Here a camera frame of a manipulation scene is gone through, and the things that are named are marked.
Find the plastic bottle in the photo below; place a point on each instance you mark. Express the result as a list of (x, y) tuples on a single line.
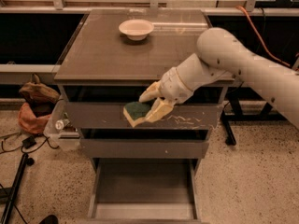
[(61, 124)]

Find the black power adapter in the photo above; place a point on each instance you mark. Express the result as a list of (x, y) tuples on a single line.
[(28, 142)]

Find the black table frame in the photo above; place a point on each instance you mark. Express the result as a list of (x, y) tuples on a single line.
[(245, 106)]

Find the grey bottom drawer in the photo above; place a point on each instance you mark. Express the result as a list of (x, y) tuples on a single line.
[(149, 191)]

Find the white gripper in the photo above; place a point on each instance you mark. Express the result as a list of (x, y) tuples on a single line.
[(174, 85)]

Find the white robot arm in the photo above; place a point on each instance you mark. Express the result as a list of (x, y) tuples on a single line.
[(219, 52)]

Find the grey top drawer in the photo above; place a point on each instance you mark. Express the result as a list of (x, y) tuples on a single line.
[(101, 107)]

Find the grey drawer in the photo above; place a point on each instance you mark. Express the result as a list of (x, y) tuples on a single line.
[(149, 191), (101, 107), (144, 144)]

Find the green yellow sponge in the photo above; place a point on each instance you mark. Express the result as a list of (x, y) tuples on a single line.
[(136, 112)]

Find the white bowl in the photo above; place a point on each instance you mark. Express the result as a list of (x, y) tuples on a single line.
[(136, 30)]

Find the black stand leg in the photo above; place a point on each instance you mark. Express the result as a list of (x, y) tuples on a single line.
[(12, 195)]

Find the grey drawer cabinet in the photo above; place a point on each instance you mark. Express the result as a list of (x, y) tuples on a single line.
[(103, 56)]

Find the grey middle drawer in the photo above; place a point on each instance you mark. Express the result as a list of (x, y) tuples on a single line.
[(144, 144)]

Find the brown orange cloth bag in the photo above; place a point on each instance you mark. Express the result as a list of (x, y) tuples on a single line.
[(40, 100)]

